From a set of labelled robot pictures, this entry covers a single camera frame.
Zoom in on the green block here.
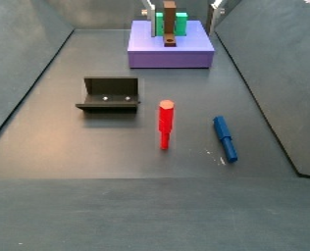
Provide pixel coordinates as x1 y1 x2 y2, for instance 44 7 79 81
155 12 187 36

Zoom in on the blue peg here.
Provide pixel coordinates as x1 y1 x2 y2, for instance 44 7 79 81
213 116 237 163

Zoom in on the red peg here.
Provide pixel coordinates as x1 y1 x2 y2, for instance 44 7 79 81
158 100 174 150

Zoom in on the purple base block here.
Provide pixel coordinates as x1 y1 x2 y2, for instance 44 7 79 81
127 21 215 69

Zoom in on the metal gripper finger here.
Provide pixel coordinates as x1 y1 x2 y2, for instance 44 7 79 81
140 0 155 37
206 0 225 34

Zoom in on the brown upright bracket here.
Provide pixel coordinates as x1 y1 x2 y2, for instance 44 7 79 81
162 1 175 47

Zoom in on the black angle bracket fixture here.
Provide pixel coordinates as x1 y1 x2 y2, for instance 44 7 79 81
75 76 139 111

